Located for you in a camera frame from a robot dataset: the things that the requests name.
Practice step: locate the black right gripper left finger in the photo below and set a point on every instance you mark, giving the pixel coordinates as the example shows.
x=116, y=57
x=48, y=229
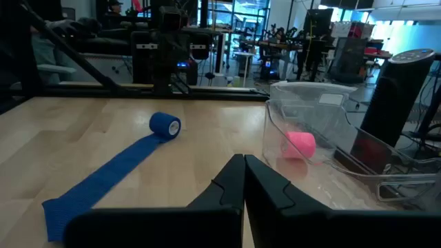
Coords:
x=206, y=227

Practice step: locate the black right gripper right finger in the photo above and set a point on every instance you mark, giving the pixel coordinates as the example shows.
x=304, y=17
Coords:
x=310, y=230

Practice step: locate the blue bandage roll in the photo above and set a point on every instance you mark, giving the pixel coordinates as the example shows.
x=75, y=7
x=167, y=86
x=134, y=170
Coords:
x=103, y=179

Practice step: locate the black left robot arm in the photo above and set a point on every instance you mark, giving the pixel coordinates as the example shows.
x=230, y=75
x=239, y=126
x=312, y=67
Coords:
x=172, y=62

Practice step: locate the pink bandage roll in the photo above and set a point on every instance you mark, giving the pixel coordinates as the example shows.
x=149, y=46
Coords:
x=299, y=144

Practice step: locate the clear plastic bin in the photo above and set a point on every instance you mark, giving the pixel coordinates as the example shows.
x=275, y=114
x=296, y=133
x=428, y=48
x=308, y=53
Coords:
x=310, y=103

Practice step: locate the white round side table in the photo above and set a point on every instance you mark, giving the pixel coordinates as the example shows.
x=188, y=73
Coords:
x=244, y=56

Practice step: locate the black mesh office chair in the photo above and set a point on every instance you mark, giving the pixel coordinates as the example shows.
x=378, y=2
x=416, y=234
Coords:
x=348, y=58

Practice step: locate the cluttered workbench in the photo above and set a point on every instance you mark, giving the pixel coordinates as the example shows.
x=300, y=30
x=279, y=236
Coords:
x=275, y=44

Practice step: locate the black monitor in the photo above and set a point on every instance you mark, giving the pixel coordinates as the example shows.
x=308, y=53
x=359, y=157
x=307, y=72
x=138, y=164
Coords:
x=317, y=22

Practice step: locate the person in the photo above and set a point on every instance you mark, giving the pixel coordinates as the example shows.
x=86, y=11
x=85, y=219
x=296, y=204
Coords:
x=115, y=7

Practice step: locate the black aluminium table frame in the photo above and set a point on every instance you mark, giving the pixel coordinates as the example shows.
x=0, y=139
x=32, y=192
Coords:
x=224, y=94

